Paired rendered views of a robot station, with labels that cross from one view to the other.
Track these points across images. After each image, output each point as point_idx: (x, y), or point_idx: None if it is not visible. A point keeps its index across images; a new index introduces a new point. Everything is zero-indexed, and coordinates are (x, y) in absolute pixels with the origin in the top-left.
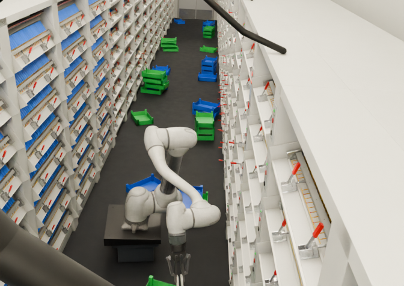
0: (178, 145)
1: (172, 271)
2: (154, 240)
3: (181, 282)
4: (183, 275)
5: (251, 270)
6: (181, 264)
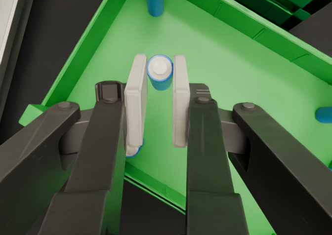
0: None
1: (258, 129)
2: None
3: (142, 72)
4: (111, 84)
5: None
6: (96, 183)
